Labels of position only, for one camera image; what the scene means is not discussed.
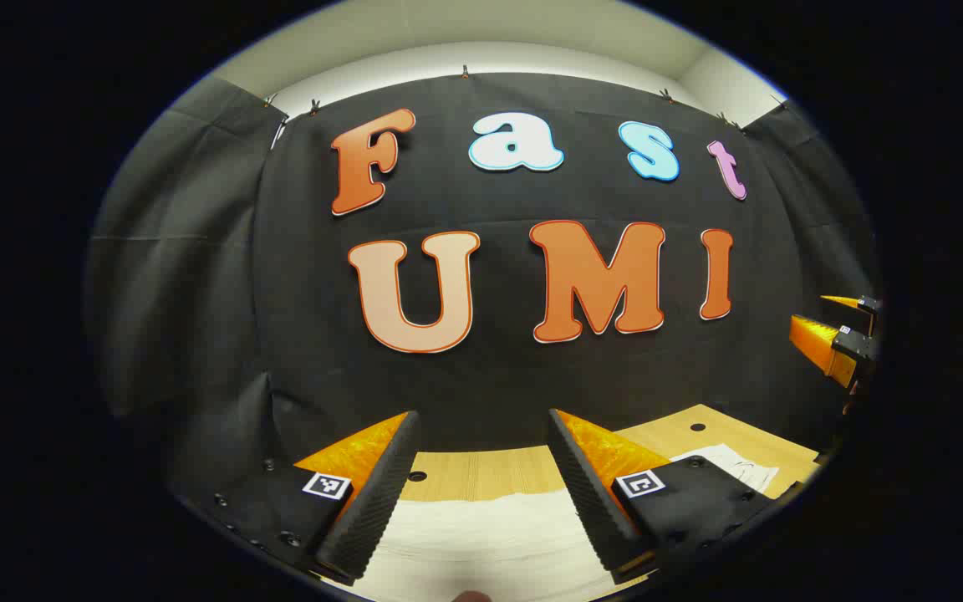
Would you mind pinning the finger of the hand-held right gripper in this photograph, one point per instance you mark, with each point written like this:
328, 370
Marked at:
824, 347
853, 302

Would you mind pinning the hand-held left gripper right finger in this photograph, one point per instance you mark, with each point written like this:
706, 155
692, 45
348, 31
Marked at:
590, 493

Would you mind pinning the white jeans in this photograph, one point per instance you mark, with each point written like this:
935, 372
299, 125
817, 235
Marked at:
481, 543

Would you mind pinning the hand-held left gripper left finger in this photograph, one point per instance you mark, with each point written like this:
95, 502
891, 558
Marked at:
381, 493

